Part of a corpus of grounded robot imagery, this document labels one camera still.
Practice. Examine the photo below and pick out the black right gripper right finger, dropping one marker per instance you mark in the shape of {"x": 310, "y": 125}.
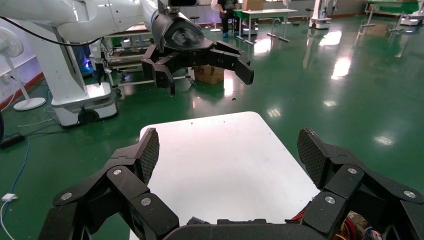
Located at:
{"x": 344, "y": 180}

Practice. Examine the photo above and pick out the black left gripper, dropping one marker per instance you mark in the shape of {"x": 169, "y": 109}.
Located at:
{"x": 182, "y": 36}

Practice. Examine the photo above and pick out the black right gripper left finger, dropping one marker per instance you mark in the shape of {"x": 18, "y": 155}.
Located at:
{"x": 126, "y": 185}

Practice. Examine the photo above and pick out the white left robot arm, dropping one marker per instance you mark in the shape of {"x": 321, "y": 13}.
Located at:
{"x": 82, "y": 16}

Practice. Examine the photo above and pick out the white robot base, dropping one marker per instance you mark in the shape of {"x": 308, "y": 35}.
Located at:
{"x": 250, "y": 29}

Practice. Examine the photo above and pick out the small cardboard box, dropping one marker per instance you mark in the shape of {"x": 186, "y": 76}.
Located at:
{"x": 208, "y": 74}

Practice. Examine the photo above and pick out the black stool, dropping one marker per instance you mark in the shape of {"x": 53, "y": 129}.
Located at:
{"x": 194, "y": 18}

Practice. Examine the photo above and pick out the person in black clothes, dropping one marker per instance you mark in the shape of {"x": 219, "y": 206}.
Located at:
{"x": 228, "y": 13}

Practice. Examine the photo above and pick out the metal wheeled trolley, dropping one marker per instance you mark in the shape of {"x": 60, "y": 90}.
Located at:
{"x": 132, "y": 56}

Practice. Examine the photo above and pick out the large cardboard box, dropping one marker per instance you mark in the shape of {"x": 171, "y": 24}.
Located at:
{"x": 252, "y": 4}

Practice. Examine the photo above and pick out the table with green cloth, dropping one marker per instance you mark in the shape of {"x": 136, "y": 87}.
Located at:
{"x": 265, "y": 13}

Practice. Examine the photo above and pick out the black power adapter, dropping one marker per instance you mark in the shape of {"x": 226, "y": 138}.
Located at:
{"x": 11, "y": 140}

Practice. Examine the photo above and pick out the white robot torso and base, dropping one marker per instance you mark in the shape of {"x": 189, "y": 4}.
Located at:
{"x": 63, "y": 76}

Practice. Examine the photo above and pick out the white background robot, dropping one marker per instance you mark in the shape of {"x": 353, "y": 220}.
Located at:
{"x": 412, "y": 20}
{"x": 320, "y": 15}

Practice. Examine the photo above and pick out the white standing fan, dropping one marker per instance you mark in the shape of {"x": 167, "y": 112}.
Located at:
{"x": 13, "y": 49}

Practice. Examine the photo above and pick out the green topped table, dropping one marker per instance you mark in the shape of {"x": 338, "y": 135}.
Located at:
{"x": 392, "y": 6}

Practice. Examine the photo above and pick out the white pedestal fan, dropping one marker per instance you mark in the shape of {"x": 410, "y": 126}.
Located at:
{"x": 215, "y": 5}

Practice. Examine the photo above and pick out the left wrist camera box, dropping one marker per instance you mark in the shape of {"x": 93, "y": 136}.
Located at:
{"x": 182, "y": 2}

